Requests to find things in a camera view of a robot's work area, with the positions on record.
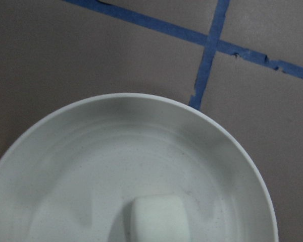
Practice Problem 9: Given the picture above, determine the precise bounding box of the white steamed bun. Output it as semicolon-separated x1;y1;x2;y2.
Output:
130;195;191;241

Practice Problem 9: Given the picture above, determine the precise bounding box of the white round plate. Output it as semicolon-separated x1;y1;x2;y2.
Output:
0;93;279;241

